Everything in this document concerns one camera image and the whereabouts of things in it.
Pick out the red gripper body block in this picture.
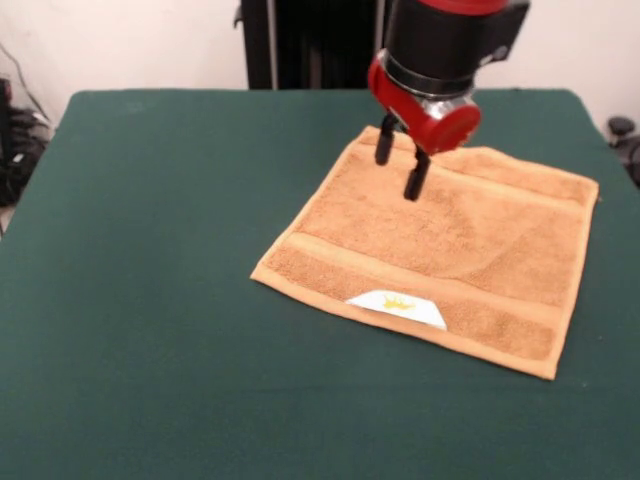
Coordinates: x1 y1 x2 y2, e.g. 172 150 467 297
367 49 483 155

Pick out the orange-tan terry towel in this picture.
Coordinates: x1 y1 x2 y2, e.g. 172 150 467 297
249 124 600 381

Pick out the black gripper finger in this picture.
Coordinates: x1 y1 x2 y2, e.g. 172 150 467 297
374 113 401 166
402 144 432 202

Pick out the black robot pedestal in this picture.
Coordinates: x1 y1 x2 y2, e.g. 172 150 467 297
232 0 415 91

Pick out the black equipment pile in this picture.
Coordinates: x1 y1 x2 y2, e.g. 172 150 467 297
0 77 54 209

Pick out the dark green table cloth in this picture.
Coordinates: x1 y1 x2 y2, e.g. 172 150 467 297
0 88 640 480

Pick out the black round-headed stand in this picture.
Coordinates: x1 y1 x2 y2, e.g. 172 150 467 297
607 115 640 189

